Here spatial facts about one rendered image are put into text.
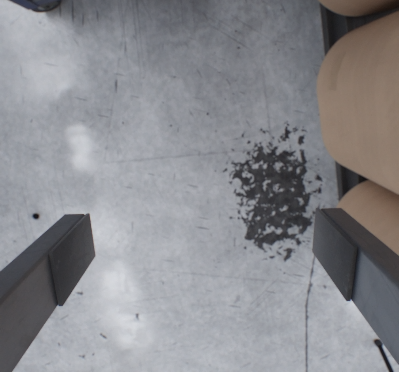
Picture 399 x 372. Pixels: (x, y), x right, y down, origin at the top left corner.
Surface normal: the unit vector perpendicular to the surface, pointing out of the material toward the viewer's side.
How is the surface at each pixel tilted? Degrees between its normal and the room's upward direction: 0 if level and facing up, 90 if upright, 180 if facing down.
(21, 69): 0
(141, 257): 0
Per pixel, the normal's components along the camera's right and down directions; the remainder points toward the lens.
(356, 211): -0.87, -0.48
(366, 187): -0.53, -0.82
